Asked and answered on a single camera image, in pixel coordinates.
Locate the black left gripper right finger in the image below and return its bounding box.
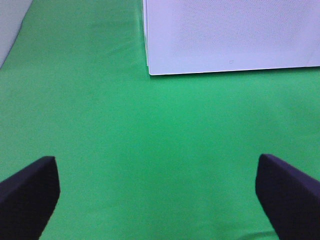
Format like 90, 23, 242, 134
255, 154, 320, 240

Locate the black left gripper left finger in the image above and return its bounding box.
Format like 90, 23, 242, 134
0, 156, 61, 240

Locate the white microwave door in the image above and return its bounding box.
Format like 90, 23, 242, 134
143, 0, 320, 76

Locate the green table cloth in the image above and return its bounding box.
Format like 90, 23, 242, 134
0, 0, 320, 240

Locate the white microwave oven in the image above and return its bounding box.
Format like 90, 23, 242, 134
142, 0, 320, 76

